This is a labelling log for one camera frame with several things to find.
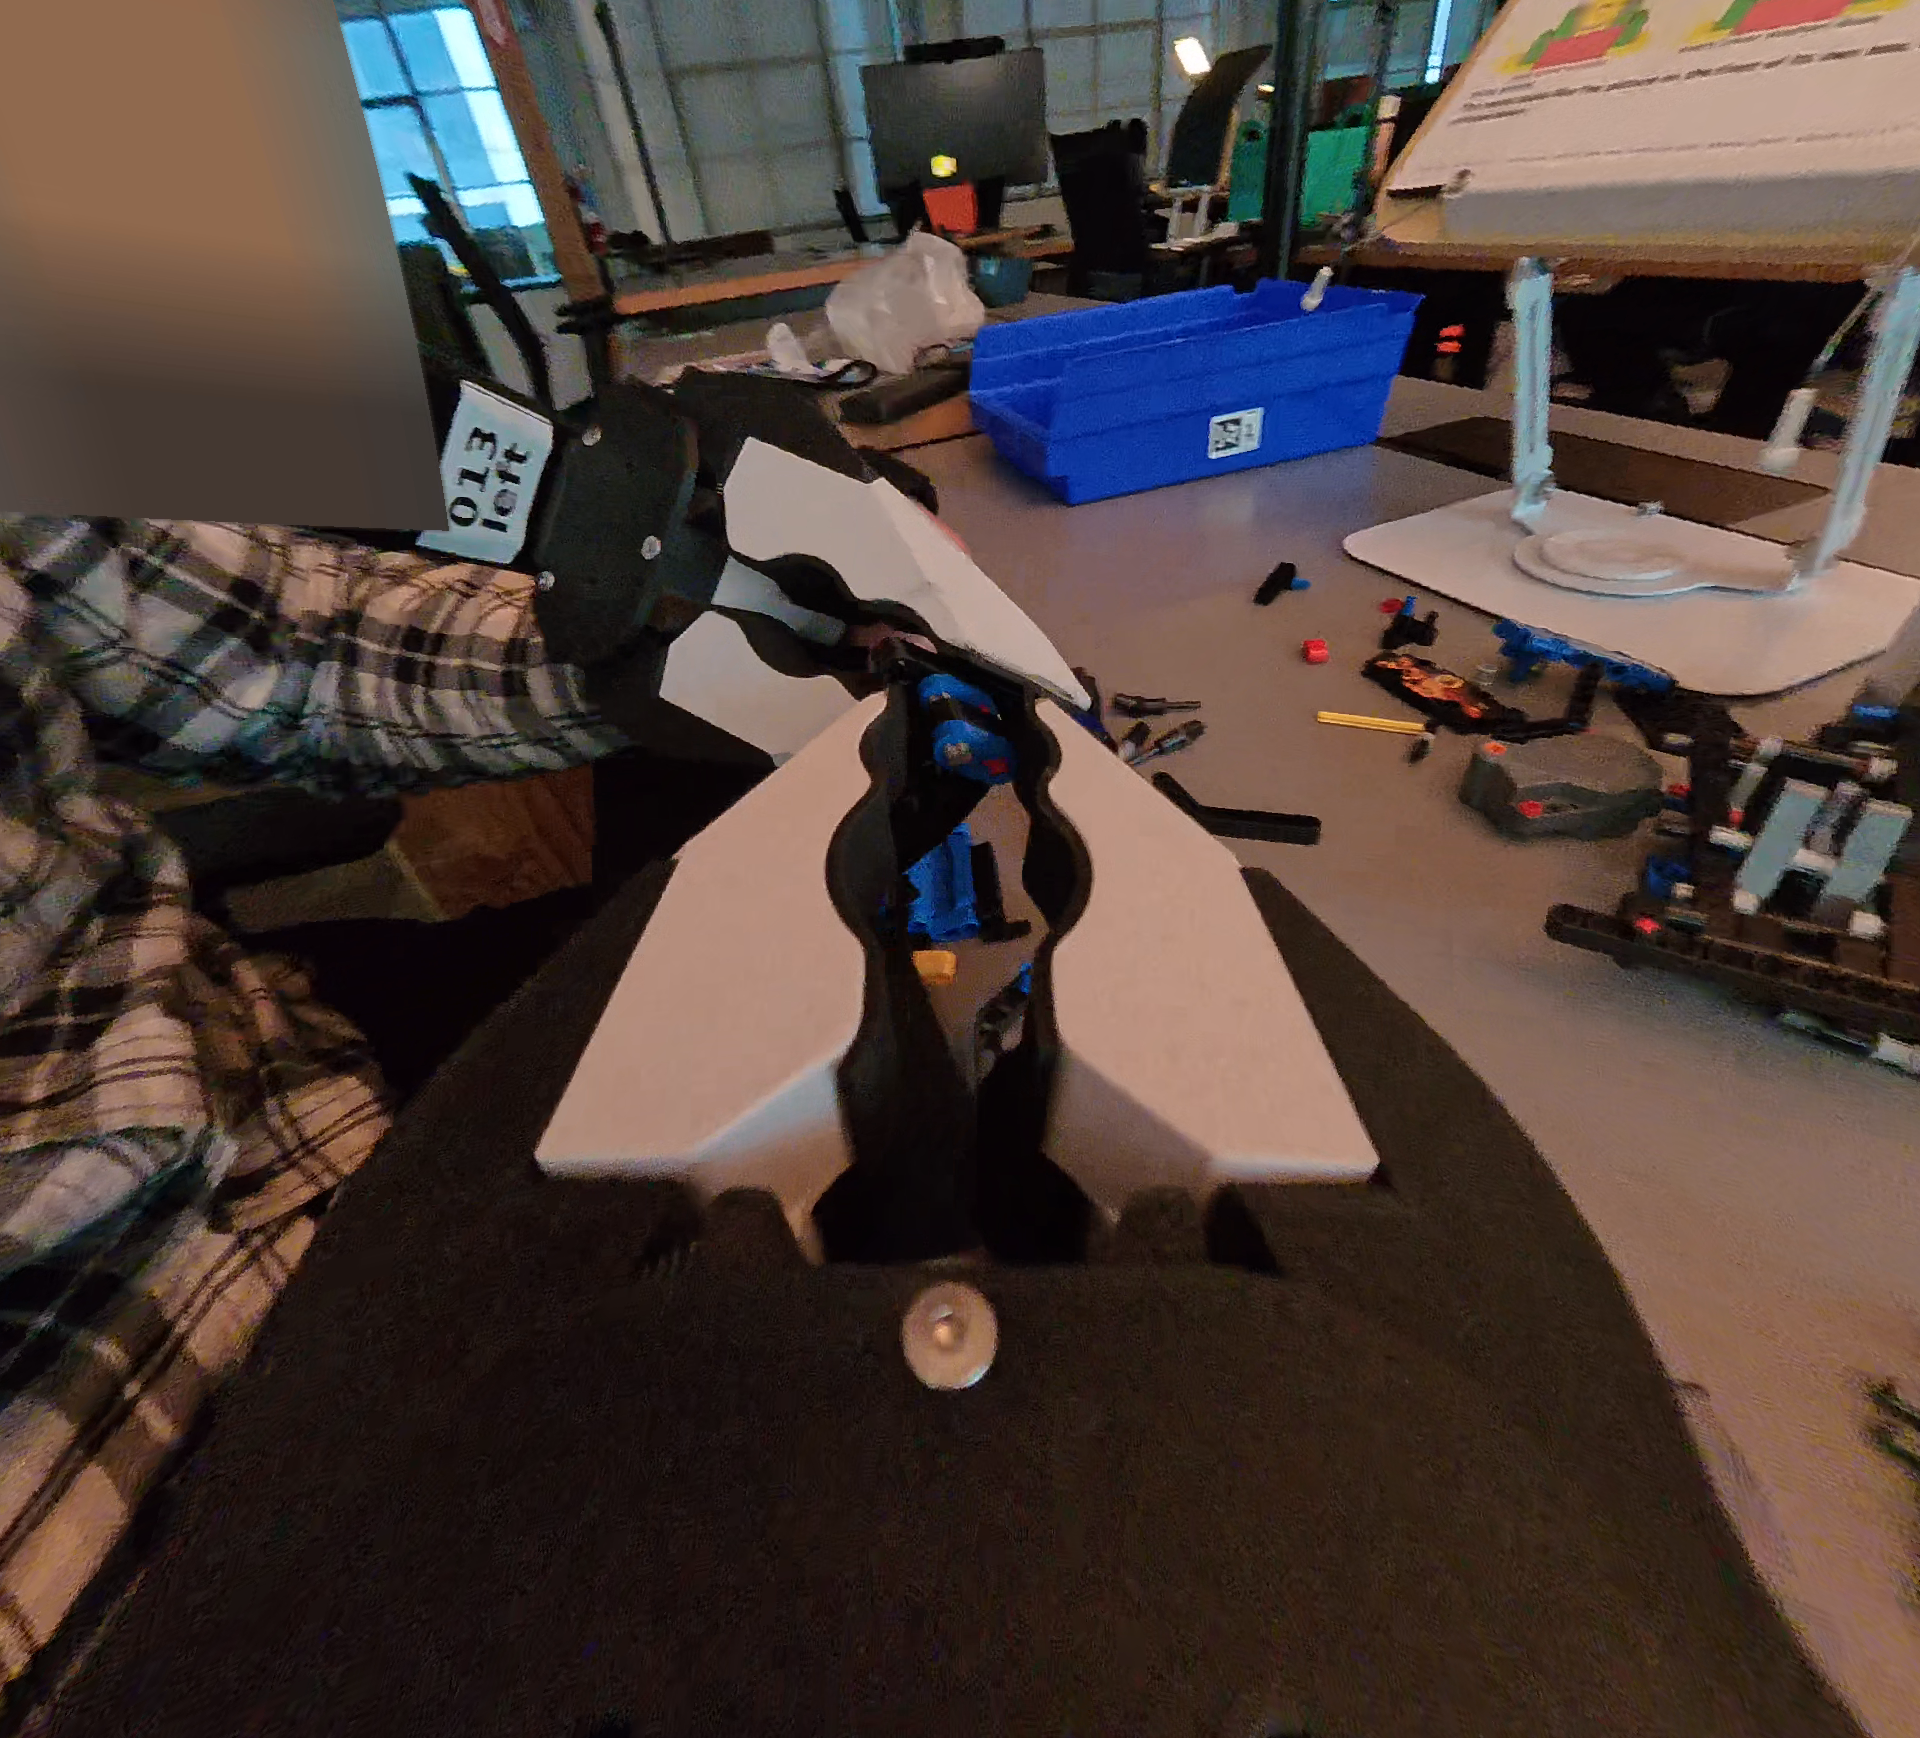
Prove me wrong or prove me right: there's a black metal pole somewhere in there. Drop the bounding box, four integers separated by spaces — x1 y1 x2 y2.
1259 0 1343 285

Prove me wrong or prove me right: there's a white document stand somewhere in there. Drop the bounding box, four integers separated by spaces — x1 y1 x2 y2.
1343 253 1920 700

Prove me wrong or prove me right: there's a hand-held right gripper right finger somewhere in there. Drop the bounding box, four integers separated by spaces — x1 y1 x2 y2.
1006 706 1381 1253

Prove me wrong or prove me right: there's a blue plastic storage bin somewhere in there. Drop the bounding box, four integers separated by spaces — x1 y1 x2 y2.
966 278 1426 504

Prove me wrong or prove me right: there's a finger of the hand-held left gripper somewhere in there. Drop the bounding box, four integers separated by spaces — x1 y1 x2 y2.
717 435 1092 713
653 593 889 774

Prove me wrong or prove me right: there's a black office chair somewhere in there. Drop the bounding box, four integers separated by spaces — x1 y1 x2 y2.
1045 118 1173 298

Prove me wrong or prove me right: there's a black toy truck chassis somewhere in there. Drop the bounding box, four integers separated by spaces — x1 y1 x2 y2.
1546 706 1920 1050

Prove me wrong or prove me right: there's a wooden post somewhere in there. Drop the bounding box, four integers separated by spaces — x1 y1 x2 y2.
391 0 617 390

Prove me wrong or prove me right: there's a small blue black toy connector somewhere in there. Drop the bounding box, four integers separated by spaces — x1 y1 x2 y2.
893 668 1042 984

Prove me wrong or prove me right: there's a wooden table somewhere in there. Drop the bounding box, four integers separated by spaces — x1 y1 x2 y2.
572 240 1038 335

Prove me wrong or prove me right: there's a printed instruction sheet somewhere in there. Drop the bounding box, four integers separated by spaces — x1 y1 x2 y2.
1376 0 1920 240

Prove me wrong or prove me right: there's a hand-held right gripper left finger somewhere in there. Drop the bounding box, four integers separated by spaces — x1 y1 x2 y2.
535 706 917 1253

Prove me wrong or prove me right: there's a black monitor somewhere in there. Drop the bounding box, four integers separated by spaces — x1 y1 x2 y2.
863 44 1052 195

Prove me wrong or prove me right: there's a light grey desk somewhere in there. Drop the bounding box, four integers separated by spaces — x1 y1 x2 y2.
601 374 1920 1738

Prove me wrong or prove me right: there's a blue toy bracket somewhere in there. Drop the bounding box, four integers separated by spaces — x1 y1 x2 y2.
1495 621 1682 700

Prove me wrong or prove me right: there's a grey toy motor block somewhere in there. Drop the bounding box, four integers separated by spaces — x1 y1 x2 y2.
1464 728 1660 841

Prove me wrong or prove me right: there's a person's plaid shirt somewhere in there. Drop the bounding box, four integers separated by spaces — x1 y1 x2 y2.
0 661 407 1678

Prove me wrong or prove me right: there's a teal chair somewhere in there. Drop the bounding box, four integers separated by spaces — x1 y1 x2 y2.
1223 105 1376 235

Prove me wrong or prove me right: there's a clear plastic bag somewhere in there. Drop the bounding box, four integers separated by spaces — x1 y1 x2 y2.
767 235 993 374

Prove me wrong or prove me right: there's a black orange flame toy panel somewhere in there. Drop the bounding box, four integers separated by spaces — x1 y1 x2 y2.
1368 649 1502 728

